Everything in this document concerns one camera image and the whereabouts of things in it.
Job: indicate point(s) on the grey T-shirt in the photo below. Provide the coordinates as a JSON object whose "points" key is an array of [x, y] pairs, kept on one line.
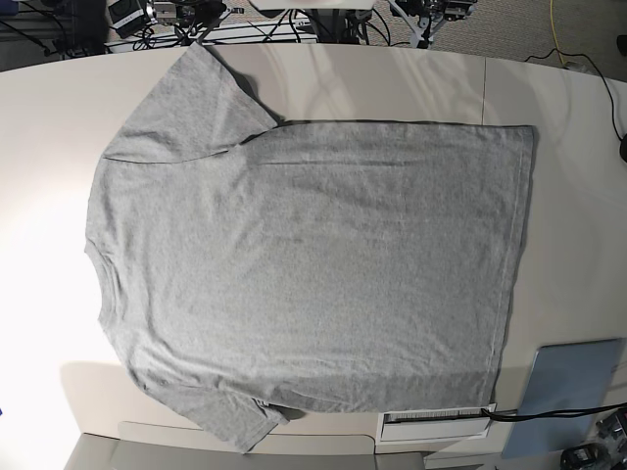
{"points": [[248, 266]]}

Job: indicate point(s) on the black box with white label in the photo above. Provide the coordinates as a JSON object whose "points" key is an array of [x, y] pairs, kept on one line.
{"points": [[127, 16]]}

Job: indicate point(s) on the blue-grey flat panel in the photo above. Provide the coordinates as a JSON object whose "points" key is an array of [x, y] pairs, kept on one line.
{"points": [[564, 376]]}

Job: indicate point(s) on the black device bottom right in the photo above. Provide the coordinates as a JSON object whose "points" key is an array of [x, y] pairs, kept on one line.
{"points": [[587, 456]]}

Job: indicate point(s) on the white cable grommet tray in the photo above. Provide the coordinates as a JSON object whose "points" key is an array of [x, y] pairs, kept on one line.
{"points": [[431, 425]]}

